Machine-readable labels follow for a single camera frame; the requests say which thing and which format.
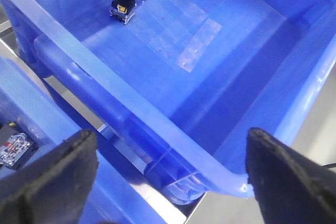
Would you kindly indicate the blue right plastic bin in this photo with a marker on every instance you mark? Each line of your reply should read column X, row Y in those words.
column 184, row 80

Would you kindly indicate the blue left plastic bin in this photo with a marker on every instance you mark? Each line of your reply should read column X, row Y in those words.
column 66, row 180

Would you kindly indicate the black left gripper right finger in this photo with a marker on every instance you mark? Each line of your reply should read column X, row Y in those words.
column 288, row 187

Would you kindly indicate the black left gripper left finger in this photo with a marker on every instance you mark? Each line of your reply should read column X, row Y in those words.
column 54, row 188

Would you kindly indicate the steel centre divider bar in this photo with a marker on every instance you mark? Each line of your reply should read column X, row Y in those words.
column 118, row 155

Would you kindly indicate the blue plastic bin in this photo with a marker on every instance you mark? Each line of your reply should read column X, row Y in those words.
column 66, row 180
column 184, row 80

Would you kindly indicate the black labelled switch component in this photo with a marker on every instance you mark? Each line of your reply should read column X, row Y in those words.
column 16, row 147

